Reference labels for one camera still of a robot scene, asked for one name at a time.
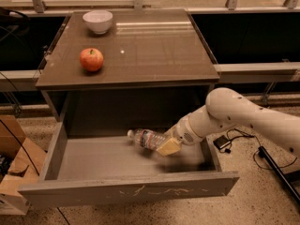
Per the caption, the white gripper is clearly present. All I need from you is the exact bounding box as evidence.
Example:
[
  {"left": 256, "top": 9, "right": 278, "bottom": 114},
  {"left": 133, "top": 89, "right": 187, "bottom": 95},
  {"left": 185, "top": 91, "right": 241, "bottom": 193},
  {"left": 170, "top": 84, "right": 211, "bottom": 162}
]
[{"left": 156, "top": 115, "right": 203, "bottom": 157}]

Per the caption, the clear plastic water bottle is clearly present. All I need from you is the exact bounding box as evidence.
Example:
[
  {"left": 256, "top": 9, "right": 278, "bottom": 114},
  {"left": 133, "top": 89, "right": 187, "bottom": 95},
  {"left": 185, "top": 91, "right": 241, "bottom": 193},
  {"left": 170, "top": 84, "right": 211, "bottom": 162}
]
[{"left": 127, "top": 128, "right": 169, "bottom": 150}]

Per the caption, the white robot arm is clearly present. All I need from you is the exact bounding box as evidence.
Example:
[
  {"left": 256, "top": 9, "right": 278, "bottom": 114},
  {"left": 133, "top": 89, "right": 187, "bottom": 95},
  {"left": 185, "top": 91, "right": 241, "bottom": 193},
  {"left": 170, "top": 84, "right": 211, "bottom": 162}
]
[{"left": 156, "top": 88, "right": 300, "bottom": 158}]

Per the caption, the grey cabinet with glass top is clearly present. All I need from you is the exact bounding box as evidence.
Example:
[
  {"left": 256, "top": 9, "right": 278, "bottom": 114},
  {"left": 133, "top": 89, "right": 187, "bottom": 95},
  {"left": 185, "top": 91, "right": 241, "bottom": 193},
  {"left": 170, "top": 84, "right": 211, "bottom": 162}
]
[{"left": 35, "top": 8, "right": 220, "bottom": 136}]

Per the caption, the grey open top drawer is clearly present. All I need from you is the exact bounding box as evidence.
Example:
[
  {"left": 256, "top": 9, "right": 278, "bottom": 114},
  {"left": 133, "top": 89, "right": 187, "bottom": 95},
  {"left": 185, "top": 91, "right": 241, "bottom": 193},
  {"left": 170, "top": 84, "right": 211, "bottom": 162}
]
[{"left": 17, "top": 89, "right": 240, "bottom": 210}]

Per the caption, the black power adapter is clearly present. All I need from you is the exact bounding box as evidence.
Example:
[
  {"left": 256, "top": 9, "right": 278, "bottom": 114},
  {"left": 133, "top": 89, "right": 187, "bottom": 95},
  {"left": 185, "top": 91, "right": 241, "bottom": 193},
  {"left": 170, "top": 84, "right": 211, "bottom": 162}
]
[{"left": 213, "top": 135, "right": 231, "bottom": 150}]

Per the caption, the grey metal railing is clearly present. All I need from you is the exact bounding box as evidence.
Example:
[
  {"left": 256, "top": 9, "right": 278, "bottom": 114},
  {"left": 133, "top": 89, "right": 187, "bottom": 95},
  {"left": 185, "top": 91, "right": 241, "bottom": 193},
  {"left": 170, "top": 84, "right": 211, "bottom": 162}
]
[{"left": 0, "top": 0, "right": 299, "bottom": 87}]

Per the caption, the black stand leg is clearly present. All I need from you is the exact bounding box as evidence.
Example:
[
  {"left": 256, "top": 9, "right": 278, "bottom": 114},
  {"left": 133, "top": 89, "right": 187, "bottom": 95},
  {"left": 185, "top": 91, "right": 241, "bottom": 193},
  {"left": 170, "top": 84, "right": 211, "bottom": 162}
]
[{"left": 259, "top": 146, "right": 300, "bottom": 205}]

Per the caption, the red apple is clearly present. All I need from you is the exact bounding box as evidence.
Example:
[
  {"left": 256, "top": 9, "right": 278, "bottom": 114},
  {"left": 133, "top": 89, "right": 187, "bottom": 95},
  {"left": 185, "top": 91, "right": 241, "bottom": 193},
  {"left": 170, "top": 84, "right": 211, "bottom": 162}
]
[{"left": 80, "top": 48, "right": 104, "bottom": 72}]

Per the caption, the white ceramic bowl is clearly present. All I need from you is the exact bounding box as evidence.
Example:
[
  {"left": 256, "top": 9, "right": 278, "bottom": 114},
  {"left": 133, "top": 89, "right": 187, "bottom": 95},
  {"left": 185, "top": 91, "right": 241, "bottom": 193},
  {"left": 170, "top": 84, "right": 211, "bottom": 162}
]
[{"left": 82, "top": 10, "right": 113, "bottom": 34}]

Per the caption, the brown cardboard box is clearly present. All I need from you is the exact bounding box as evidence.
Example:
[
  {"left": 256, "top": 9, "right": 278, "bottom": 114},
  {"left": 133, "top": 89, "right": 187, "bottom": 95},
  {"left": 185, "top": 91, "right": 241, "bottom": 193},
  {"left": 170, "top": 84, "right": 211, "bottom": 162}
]
[{"left": 0, "top": 115, "right": 46, "bottom": 215}]

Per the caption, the black floor cable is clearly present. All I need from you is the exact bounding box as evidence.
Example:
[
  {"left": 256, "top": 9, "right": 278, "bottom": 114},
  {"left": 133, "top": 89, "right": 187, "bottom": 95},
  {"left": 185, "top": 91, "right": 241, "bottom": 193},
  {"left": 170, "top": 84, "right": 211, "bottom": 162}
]
[{"left": 215, "top": 127, "right": 300, "bottom": 171}]

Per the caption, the black cable at left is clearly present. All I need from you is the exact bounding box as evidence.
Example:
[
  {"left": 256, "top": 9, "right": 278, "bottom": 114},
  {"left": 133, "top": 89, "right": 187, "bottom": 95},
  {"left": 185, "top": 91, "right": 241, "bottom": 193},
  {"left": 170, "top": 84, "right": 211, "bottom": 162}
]
[{"left": 0, "top": 70, "right": 71, "bottom": 225}]

